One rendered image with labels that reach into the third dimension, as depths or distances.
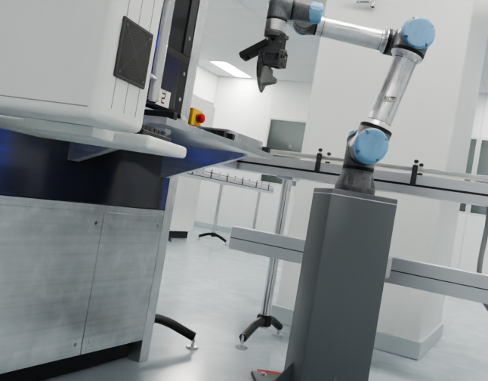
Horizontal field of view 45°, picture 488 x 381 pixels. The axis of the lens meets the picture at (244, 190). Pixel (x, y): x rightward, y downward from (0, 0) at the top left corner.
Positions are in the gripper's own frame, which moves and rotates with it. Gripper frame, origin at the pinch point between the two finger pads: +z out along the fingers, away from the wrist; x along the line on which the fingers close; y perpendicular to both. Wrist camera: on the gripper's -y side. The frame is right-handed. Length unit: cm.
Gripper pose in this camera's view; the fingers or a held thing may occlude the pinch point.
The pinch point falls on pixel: (259, 88)
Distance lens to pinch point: 212.4
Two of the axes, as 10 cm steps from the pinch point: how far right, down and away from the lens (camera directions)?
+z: -1.7, 9.9, -0.1
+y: 8.8, 1.4, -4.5
